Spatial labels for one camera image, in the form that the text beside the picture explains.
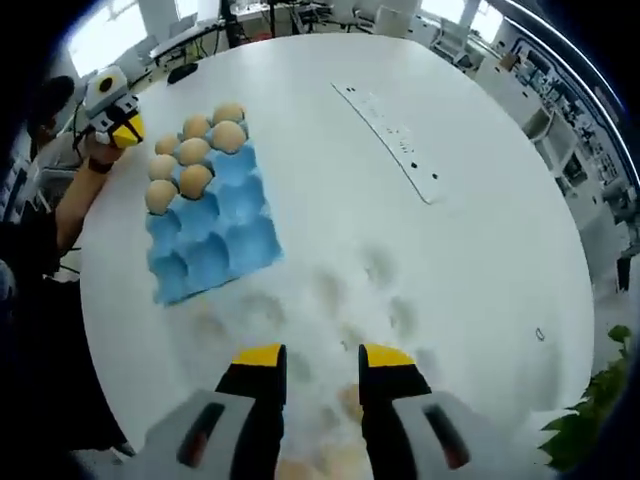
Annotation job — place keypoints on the clear plastic strip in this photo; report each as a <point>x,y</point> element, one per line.
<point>395,135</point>

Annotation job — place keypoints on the row of white desks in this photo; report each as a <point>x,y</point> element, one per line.
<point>505,90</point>

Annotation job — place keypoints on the green potted plant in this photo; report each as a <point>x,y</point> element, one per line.
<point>590,400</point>

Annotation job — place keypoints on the blue egg tray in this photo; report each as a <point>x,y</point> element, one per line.
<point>240,215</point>

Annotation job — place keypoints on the person's left hand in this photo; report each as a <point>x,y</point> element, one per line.
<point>102,150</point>

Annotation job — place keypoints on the brown cardboard box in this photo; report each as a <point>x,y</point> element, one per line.
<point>508,61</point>

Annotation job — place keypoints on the dark wristband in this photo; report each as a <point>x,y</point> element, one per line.
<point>101,166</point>

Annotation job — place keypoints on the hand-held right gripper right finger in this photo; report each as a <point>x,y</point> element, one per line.
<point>415,425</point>

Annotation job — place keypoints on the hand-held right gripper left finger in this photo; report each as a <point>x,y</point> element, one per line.
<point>235,425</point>

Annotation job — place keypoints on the group of beige eggs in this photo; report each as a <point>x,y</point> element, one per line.
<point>194,150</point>

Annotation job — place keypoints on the black stand pole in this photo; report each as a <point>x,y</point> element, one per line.
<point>232,25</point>

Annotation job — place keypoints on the black oval case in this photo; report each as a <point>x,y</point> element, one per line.
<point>182,73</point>

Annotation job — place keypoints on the white table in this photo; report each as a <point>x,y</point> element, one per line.
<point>310,175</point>

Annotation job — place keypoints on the clear plastic egg carton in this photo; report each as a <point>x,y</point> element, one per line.
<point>325,300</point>

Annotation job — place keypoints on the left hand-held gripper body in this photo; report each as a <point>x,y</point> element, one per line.
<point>120,80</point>

